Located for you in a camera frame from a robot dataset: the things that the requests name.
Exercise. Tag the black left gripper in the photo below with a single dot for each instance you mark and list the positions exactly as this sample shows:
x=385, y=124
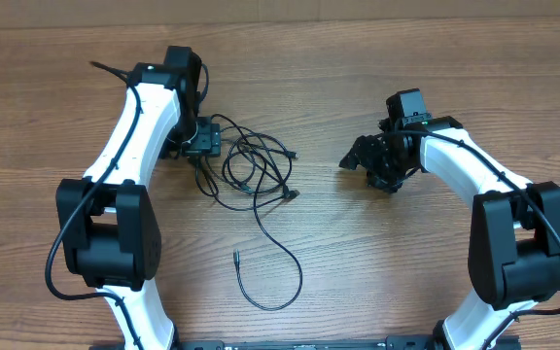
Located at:
x=202, y=141

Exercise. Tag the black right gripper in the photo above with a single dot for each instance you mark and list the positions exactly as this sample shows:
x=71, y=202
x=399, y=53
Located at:
x=377, y=158

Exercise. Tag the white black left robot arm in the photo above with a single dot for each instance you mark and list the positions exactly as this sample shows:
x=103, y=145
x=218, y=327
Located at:
x=109, y=232

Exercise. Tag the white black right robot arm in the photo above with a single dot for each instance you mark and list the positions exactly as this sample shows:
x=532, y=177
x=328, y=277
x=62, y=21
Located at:
x=514, y=247

